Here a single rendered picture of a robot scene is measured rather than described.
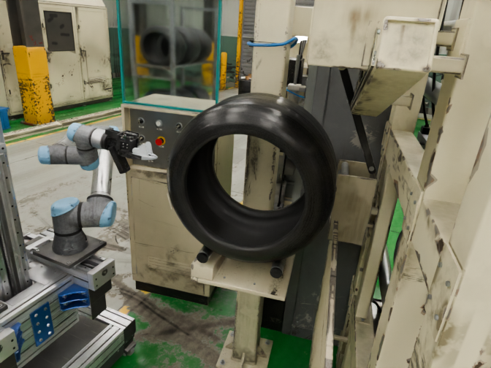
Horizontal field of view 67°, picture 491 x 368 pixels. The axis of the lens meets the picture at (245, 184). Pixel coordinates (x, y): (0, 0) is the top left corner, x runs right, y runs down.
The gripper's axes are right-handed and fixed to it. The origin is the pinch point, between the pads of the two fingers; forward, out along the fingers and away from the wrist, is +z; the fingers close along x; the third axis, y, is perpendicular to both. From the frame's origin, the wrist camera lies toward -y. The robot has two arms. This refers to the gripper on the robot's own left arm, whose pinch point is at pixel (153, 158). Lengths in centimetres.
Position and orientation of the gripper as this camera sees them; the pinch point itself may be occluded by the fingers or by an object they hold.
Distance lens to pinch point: 146.1
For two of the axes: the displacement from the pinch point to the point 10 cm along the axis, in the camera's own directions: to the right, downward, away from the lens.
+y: 1.8, -8.9, -4.1
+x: 2.4, -3.6, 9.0
